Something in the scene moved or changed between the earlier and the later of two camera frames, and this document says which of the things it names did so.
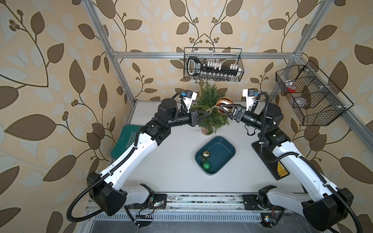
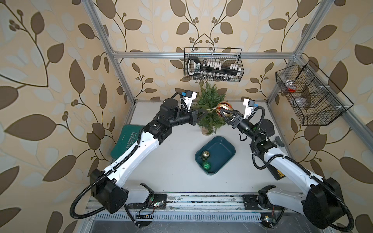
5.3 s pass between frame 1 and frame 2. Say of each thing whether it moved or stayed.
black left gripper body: stayed
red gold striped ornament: moved
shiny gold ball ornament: stayed
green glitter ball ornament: stayed
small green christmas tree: stayed
